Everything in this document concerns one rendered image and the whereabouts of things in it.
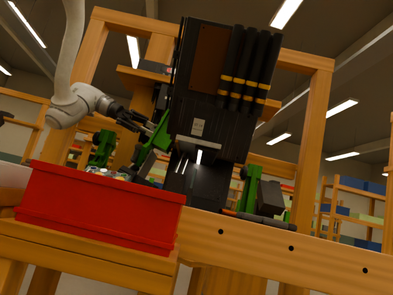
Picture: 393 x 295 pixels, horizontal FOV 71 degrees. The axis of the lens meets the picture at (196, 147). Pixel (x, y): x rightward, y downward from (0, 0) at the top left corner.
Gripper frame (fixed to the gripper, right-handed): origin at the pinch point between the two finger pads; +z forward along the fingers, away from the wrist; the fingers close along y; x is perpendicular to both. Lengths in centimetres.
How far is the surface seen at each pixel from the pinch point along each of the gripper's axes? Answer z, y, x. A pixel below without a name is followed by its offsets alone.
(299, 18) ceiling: 47, 478, -39
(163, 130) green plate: 7.5, -6.4, -7.0
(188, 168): 23.2, -0.3, 9.0
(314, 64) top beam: 58, 80, -42
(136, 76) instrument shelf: -25.9, 28.8, -6.5
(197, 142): 24.3, -20.8, -19.0
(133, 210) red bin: 23, -66, -27
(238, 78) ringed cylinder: 26.1, -0.5, -38.9
